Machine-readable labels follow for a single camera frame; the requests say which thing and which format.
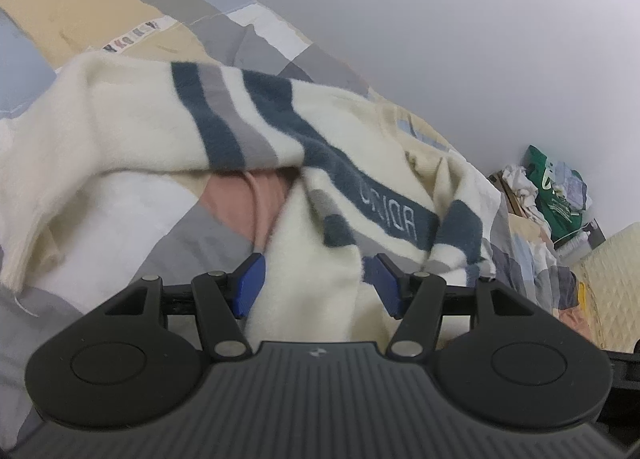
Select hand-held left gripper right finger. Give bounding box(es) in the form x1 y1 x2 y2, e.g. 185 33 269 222
365 254 537 360

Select white crumpled cloth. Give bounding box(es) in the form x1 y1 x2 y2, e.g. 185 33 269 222
497 164 545 220

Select cardboard box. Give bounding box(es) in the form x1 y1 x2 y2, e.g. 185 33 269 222
487 172 532 216

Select cream quilted pad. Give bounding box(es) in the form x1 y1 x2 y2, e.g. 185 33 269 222
574 223 640 355

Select green plastic bag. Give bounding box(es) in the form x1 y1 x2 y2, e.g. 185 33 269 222
522 144 589 241

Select white plastic container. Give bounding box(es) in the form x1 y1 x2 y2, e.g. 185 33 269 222
556 229 593 262

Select cream striped knit sweater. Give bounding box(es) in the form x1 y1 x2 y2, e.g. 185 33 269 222
0 52 503 346

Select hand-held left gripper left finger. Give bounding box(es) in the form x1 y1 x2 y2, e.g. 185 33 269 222
102 253 267 360

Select patchwork bedspread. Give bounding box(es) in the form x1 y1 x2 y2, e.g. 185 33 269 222
0 0 583 440

